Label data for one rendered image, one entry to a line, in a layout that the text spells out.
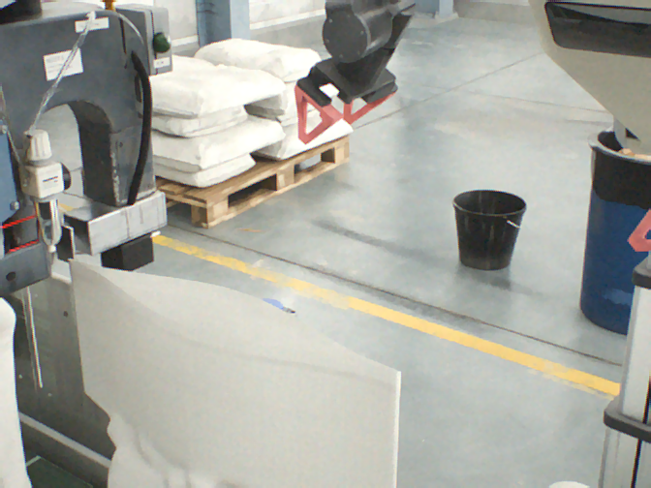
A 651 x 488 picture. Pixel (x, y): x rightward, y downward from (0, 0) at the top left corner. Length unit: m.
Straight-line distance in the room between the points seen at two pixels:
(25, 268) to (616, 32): 0.79
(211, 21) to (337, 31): 6.27
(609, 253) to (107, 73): 2.23
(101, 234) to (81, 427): 0.84
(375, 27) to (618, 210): 2.17
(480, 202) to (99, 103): 2.68
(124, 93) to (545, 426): 1.81
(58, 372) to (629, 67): 1.34
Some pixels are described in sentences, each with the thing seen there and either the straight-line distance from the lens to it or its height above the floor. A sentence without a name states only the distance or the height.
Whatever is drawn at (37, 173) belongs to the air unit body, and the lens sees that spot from 1.09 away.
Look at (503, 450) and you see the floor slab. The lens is 2.57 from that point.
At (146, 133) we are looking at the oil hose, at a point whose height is 1.17.
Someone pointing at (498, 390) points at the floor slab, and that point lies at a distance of 2.82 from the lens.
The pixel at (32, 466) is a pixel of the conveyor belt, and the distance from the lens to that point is 1.94.
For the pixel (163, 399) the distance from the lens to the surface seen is 1.06.
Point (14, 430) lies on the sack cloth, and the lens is 1.65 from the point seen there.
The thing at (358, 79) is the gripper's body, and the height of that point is 1.28.
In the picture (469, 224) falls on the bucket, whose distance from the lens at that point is 3.50.
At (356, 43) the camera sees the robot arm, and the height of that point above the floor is 1.34.
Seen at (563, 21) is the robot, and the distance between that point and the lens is 1.15.
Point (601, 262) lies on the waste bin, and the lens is 3.17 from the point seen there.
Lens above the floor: 1.51
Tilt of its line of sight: 23 degrees down
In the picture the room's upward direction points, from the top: straight up
